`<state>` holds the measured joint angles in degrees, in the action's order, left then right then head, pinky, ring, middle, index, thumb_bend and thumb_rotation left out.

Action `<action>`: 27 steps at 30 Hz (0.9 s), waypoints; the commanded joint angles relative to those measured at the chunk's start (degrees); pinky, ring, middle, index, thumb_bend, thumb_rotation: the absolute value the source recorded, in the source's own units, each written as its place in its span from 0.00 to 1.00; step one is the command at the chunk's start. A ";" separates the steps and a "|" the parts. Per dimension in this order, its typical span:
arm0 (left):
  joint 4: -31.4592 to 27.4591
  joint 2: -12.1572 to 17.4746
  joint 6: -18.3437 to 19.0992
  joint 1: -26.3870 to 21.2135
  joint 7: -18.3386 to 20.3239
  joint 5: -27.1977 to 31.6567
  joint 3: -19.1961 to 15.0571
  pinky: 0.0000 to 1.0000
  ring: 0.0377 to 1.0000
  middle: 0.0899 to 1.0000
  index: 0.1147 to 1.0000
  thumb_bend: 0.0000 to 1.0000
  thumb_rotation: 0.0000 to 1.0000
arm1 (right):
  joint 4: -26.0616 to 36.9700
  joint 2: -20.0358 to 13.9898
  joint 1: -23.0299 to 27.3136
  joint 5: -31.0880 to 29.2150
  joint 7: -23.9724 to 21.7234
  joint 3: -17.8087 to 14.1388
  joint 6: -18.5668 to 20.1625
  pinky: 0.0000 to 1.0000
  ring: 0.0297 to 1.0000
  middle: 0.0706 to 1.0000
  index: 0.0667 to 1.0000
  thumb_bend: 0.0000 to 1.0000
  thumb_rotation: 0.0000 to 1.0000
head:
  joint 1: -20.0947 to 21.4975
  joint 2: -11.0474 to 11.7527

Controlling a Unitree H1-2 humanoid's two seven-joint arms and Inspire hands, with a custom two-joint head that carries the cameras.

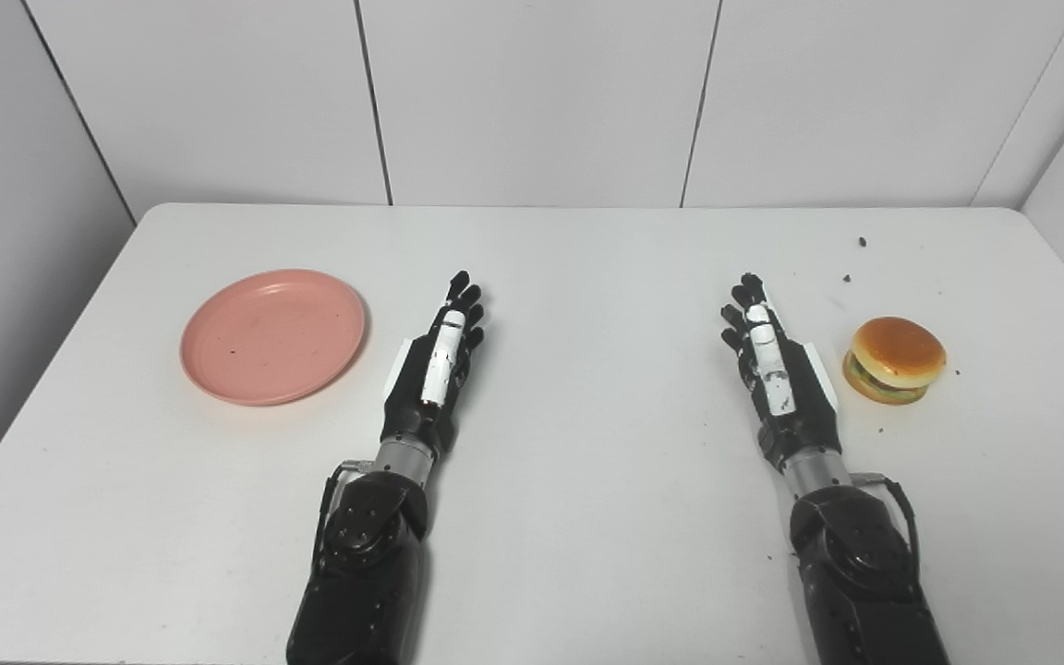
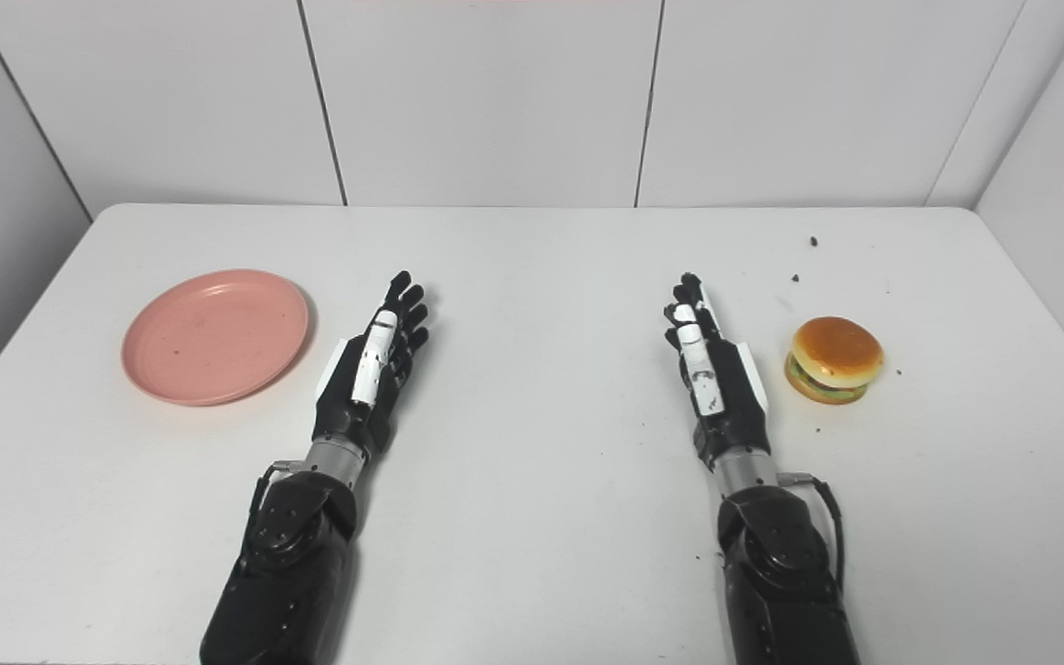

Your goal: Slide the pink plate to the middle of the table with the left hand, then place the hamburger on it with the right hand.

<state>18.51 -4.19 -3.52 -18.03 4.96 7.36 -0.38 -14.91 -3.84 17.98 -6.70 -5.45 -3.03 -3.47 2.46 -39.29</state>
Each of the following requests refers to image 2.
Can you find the pink round plate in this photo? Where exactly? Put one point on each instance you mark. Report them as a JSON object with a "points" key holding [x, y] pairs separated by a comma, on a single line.
{"points": [[215, 337]]}

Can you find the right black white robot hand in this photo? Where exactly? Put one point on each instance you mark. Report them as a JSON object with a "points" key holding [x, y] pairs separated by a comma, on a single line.
{"points": [[733, 406]]}

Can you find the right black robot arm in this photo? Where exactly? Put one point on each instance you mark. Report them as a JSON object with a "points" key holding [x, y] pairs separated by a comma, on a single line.
{"points": [[781, 573]]}

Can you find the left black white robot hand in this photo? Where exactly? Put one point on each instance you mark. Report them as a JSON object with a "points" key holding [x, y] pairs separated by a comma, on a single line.
{"points": [[358, 406]]}

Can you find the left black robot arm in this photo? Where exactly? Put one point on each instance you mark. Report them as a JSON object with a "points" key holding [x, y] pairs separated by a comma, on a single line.
{"points": [[296, 554]]}

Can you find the toy hamburger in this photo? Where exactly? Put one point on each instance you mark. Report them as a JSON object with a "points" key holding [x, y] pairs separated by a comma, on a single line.
{"points": [[835, 356]]}

